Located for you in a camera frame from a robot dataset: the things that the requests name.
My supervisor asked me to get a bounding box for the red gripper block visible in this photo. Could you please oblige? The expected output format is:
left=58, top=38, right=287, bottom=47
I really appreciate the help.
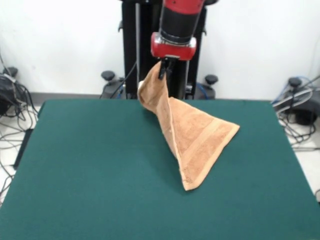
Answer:
left=150, top=31, right=198, bottom=81

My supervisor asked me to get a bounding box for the tan terry towel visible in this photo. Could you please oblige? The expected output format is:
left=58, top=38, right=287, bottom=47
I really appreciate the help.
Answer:
left=136, top=62, right=241, bottom=192

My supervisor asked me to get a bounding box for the dark green table cloth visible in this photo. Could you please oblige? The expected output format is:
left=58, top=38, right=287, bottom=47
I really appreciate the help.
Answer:
left=0, top=99, right=320, bottom=240

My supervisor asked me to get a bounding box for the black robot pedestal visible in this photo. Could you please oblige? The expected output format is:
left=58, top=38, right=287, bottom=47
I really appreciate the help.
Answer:
left=99, top=0, right=219, bottom=100

